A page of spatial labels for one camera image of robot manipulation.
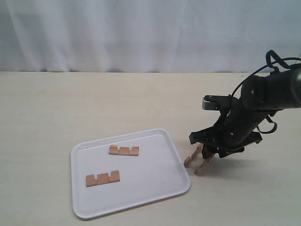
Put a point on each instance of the white plastic tray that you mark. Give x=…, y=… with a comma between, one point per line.
x=155, y=174

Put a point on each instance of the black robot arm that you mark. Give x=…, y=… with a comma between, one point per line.
x=261, y=98

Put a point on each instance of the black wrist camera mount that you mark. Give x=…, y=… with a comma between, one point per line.
x=217, y=103

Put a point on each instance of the white backdrop curtain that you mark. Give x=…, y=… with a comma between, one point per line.
x=167, y=36

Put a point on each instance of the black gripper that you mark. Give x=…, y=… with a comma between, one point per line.
x=235, y=133

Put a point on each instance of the wooden notched piece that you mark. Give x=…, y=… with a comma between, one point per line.
x=191, y=157
x=101, y=179
x=203, y=164
x=125, y=151

